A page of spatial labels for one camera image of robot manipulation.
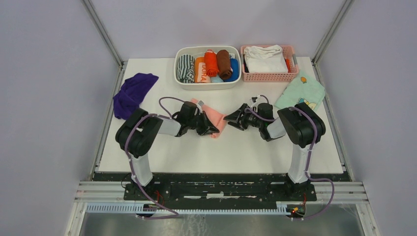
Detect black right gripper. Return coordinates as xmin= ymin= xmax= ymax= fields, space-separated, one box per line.
xmin=224 ymin=103 xmax=263 ymax=131

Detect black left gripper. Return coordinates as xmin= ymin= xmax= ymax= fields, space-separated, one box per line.
xmin=187 ymin=111 xmax=218 ymax=136

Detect pink towel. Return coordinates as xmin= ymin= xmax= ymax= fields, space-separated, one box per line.
xmin=191 ymin=98 xmax=227 ymax=139

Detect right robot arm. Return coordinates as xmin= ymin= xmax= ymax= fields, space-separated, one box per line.
xmin=224 ymin=103 xmax=326 ymax=201

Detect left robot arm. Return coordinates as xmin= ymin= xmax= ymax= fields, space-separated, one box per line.
xmin=115 ymin=101 xmax=220 ymax=200

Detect light blue rolled towel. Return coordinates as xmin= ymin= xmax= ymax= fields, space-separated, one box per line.
xmin=210 ymin=75 xmax=223 ymax=83

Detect brown rolled towel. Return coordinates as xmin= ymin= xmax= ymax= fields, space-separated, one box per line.
xmin=216 ymin=50 xmax=232 ymax=81

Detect orange white lettered rolled towel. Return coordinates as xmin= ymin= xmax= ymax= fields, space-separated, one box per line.
xmin=194 ymin=57 xmax=211 ymax=84

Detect dark blue rolled towel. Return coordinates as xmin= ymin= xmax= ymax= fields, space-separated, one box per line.
xmin=224 ymin=58 xmax=240 ymax=82

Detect red orange rolled towel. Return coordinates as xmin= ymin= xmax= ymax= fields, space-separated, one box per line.
xmin=204 ymin=49 xmax=219 ymax=77

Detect white plastic tub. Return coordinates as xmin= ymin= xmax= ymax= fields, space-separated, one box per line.
xmin=173 ymin=45 xmax=242 ymax=90

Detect green white striped rolled towel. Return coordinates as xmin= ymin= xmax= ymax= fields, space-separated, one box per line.
xmin=176 ymin=54 xmax=195 ymax=84

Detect white cloth in basket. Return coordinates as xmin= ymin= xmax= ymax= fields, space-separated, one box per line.
xmin=243 ymin=45 xmax=288 ymax=73

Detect mint green cartoon towel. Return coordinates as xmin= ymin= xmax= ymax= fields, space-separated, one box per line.
xmin=274 ymin=70 xmax=326 ymax=111

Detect purple towel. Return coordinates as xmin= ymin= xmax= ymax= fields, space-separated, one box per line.
xmin=113 ymin=73 xmax=159 ymax=120

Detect pink plastic basket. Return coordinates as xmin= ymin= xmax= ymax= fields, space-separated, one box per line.
xmin=240 ymin=45 xmax=299 ymax=82

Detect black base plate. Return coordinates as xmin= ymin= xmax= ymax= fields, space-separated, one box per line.
xmin=92 ymin=172 xmax=352 ymax=211

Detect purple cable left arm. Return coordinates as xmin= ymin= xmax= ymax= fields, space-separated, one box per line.
xmin=123 ymin=96 xmax=186 ymax=220

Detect aluminium rail front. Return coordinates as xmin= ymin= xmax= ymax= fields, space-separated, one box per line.
xmin=75 ymin=181 xmax=369 ymax=216

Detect aluminium frame post right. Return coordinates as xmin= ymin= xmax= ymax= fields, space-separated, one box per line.
xmin=311 ymin=0 xmax=355 ymax=66

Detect aluminium frame post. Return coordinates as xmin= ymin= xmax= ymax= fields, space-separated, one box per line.
xmin=311 ymin=0 xmax=355 ymax=66
xmin=81 ymin=0 xmax=123 ymax=66

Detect aluminium frame post left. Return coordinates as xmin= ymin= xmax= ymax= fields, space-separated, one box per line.
xmin=81 ymin=0 xmax=123 ymax=66

